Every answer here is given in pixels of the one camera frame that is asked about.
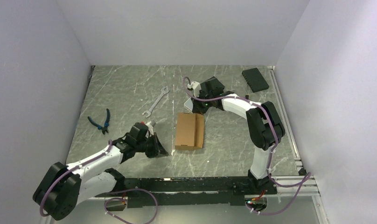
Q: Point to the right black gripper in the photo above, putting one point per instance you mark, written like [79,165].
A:
[197,108]

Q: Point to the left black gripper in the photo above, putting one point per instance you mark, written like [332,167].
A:
[158,150]

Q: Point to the brown cardboard box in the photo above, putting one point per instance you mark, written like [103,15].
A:
[189,134]

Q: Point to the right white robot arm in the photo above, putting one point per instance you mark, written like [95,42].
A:
[264,124]

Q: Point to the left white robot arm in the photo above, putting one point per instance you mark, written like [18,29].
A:
[65,186]

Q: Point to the silver open-end wrench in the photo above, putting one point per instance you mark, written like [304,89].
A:
[148,113]

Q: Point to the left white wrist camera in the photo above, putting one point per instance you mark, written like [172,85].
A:
[150,125]

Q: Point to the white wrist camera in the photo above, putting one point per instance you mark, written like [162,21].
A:
[150,125]
[195,87]

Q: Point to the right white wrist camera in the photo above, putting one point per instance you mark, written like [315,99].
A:
[195,87]

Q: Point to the black ported switch box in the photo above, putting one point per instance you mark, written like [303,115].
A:
[255,80]

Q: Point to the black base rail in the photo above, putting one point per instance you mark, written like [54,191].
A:
[231,190]

